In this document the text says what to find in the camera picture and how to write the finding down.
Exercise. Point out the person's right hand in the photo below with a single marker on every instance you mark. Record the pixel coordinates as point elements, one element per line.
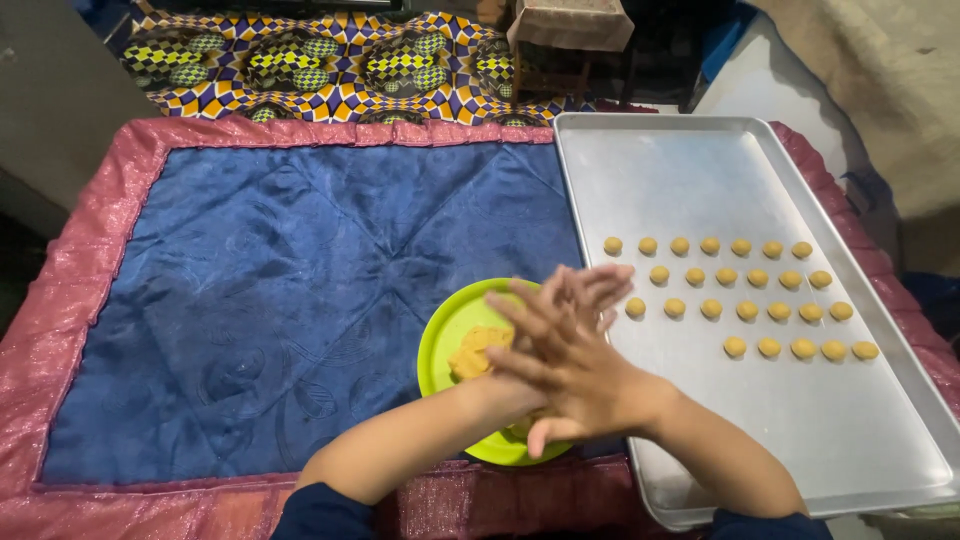
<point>592,382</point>

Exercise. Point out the person's left hand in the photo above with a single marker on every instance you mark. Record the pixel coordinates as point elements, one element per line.
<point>596,289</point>

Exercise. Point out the person's left fingers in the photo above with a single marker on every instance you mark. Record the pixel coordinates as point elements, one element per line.
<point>600,289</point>

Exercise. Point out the silver metal baking tray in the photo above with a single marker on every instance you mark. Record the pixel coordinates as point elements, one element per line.
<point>675,180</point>

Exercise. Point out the lump of yellow dough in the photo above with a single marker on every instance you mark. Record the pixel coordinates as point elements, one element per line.
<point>474,352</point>

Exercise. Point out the rows of small dough balls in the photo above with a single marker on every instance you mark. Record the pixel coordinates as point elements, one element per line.
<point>746,310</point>

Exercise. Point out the green plastic plate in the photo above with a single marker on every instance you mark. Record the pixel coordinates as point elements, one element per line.
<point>450,330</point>

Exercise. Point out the cloth-covered wooden stool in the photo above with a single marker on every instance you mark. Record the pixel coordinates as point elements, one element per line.
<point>570,26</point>

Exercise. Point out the person's dark blue right sleeve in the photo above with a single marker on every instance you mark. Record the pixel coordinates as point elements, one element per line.
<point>772,526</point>

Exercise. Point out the person's dark blue sleeve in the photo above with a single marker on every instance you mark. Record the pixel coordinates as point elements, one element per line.
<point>322,517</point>
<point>772,526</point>

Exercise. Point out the blue quilted cloth pink border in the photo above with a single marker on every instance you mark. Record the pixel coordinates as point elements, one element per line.
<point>262,300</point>

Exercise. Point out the colourful patterned fabric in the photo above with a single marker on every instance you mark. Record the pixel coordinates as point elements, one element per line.
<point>330,67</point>

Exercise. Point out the beige sack cloth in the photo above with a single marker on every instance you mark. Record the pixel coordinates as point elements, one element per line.
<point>885,82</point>

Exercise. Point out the person's dark blue left sleeve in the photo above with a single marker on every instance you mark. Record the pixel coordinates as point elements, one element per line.
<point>322,517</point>

